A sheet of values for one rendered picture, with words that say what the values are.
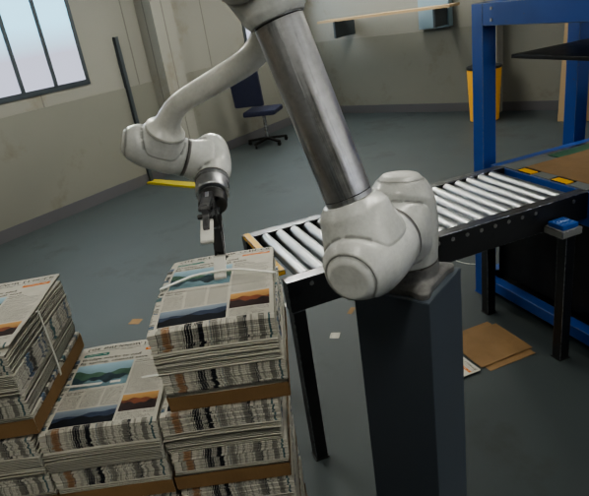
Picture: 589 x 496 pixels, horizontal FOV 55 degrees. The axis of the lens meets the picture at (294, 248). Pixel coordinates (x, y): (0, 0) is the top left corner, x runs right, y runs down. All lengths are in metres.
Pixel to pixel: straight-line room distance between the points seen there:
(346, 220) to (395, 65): 7.56
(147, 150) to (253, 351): 0.57
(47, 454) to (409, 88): 7.65
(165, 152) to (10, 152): 4.56
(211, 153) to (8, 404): 0.77
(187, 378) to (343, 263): 0.47
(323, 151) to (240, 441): 0.73
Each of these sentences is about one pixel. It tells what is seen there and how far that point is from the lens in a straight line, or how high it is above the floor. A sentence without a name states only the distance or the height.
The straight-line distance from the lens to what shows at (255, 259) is 1.49.
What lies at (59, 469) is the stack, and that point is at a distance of 1.56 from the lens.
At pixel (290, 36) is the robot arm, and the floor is 1.61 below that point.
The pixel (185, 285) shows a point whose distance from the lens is 1.42.
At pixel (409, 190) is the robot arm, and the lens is 1.28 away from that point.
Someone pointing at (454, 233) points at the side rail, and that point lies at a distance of 2.20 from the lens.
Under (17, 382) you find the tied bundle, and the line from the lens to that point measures 1.43.
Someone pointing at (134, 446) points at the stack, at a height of 0.77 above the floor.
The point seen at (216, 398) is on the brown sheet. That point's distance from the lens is 1.36.
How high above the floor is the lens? 1.66
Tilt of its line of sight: 23 degrees down
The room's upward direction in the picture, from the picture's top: 9 degrees counter-clockwise
